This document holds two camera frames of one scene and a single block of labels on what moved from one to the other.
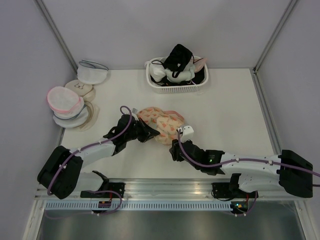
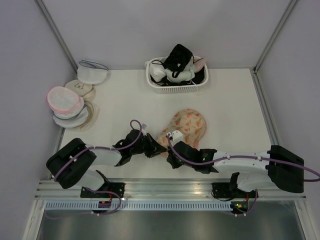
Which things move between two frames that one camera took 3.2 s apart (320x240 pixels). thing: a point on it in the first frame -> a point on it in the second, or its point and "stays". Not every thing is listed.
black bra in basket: x=176 y=59 stays
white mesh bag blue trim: x=91 y=73 stays
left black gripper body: x=139 y=131 -> x=147 y=146
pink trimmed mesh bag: x=62 y=100 stays
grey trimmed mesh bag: x=79 y=120 stays
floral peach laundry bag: x=166 y=123 -> x=191 y=124
